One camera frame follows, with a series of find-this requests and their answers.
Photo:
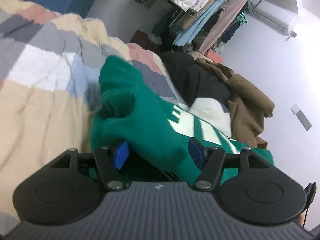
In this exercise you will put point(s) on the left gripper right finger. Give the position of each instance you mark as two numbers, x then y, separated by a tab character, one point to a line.
210	161

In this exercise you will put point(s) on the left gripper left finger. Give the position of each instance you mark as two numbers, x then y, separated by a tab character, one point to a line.
109	160

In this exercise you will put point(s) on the green hoodie sweatshirt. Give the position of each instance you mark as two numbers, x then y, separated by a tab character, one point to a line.
157	130

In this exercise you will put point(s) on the brown fur-trimmed coat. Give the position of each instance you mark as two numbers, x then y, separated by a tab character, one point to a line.
248	105

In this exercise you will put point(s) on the black white garment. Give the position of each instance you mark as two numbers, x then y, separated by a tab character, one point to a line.
206	96

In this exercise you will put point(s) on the patchwork pastel bed quilt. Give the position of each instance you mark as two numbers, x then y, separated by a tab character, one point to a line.
50	67

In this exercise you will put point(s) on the light blue hanging garment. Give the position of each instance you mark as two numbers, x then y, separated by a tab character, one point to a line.
186	36

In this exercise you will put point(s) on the dark red storage box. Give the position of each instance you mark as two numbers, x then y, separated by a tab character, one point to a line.
143	41

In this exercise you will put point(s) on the pink beige hanging garment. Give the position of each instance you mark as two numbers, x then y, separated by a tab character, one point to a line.
230	9

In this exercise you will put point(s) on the grey white wall switch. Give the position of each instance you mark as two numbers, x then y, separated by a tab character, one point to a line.
301	117

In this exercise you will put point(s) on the white wall air conditioner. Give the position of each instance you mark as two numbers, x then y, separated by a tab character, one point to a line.
278	18

